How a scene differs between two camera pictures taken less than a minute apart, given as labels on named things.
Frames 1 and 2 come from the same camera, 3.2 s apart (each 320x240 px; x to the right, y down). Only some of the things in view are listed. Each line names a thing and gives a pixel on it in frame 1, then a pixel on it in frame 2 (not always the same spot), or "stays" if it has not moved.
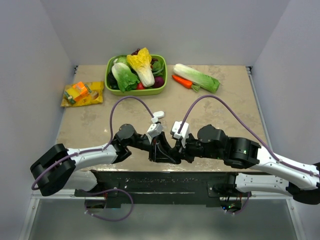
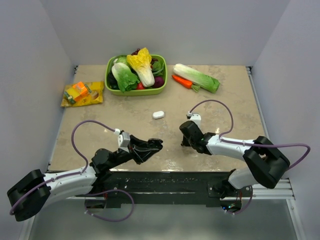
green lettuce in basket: (126, 80) stays
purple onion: (159, 81) stays
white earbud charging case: (159, 114) stays
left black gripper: (160, 151) → (134, 147)
